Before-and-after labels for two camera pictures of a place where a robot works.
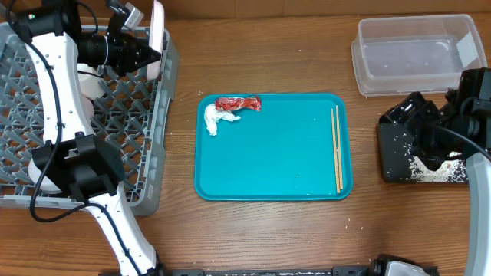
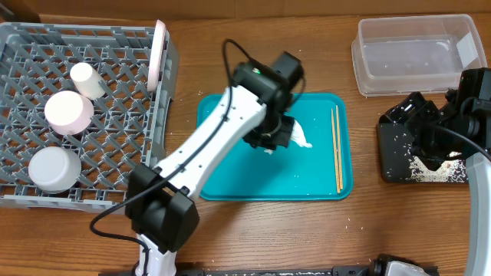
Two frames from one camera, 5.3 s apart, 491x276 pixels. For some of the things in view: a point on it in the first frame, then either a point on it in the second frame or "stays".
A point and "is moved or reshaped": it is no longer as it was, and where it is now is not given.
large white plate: x=156 y=37 is moved or reshaped
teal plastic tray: x=283 y=152 stays
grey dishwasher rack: x=132 y=120 stays
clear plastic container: x=415 y=54 stays
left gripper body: x=120 y=54 to x=277 y=136
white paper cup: x=90 y=84 stays
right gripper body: x=435 y=146 stays
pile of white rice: x=449 y=171 stays
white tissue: x=212 y=115 is moved or reshaped
